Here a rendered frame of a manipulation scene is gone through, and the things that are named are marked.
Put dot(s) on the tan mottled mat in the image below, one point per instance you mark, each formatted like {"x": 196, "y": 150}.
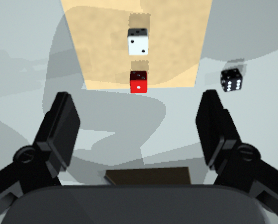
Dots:
{"x": 176, "y": 30}

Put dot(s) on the white die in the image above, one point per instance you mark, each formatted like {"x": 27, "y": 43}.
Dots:
{"x": 137, "y": 41}

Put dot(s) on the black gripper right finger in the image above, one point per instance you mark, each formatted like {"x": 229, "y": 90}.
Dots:
{"x": 223, "y": 149}

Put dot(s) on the red die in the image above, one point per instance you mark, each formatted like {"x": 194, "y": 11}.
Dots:
{"x": 138, "y": 81}

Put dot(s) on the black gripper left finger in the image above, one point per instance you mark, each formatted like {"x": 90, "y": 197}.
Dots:
{"x": 37, "y": 166}

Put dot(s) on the black die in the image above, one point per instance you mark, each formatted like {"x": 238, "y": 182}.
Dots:
{"x": 231, "y": 80}

